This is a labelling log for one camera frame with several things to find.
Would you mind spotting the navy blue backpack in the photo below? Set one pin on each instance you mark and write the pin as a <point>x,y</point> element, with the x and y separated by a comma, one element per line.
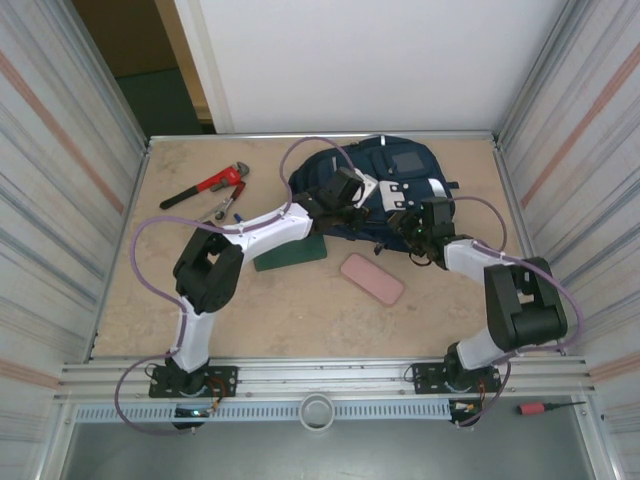
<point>400,175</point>

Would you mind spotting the red pipe wrench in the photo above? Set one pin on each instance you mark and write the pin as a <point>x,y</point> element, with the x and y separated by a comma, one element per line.
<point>220,178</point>

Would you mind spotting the brown door panel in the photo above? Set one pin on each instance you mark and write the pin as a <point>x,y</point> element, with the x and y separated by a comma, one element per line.
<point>125,35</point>

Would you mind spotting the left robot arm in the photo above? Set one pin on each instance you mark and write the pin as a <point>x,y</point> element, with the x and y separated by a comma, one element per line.
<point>275,237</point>

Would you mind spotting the dark green pencil case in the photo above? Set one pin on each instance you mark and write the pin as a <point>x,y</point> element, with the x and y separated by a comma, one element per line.
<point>295,252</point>

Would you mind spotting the aluminium table frame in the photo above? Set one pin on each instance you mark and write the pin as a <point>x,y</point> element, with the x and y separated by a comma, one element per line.
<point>320,374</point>

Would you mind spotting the white round pipe fitting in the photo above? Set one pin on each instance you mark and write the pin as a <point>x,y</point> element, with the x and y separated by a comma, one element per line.
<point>317,415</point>

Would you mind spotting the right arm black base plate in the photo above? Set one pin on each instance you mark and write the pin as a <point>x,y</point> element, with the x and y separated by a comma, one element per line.
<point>430,372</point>

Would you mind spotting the small controller board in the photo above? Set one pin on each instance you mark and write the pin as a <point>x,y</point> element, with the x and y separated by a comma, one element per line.
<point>467,407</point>
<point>192,413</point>

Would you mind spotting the tan wooden door frame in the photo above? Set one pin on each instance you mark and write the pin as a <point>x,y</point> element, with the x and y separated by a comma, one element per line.
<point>182,55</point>

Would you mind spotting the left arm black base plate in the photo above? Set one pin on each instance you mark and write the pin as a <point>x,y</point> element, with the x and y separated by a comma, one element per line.
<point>222,380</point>

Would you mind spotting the pink pencil case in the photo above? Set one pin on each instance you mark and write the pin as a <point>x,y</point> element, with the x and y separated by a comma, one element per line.
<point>372,279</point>

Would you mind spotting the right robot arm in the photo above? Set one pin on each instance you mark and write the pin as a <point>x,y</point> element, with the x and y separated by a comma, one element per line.
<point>525,310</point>

